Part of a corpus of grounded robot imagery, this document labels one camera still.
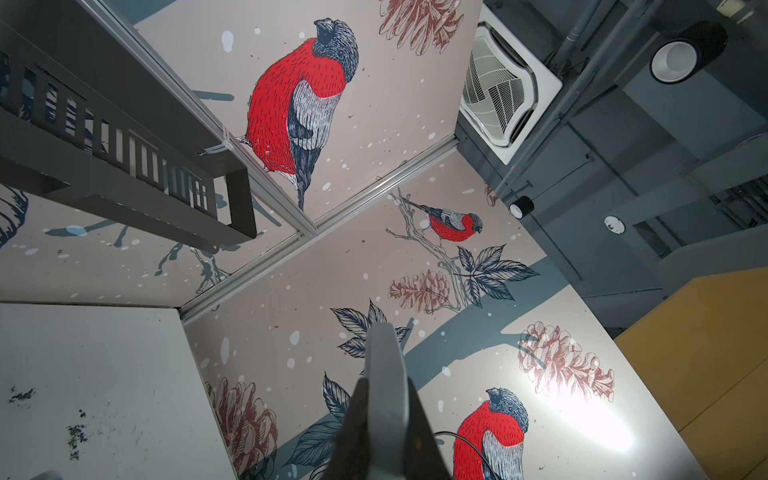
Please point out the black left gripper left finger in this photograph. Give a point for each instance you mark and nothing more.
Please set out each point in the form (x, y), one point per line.
(350, 458)

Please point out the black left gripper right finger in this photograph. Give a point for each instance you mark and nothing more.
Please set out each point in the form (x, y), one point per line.
(424, 460)

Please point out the white ceiling air conditioner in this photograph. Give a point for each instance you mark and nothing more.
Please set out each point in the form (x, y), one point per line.
(507, 88)

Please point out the black ceiling spotlight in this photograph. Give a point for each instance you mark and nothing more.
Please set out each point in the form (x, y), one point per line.
(696, 47)

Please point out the black wire basket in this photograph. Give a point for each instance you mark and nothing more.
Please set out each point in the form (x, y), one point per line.
(63, 141)

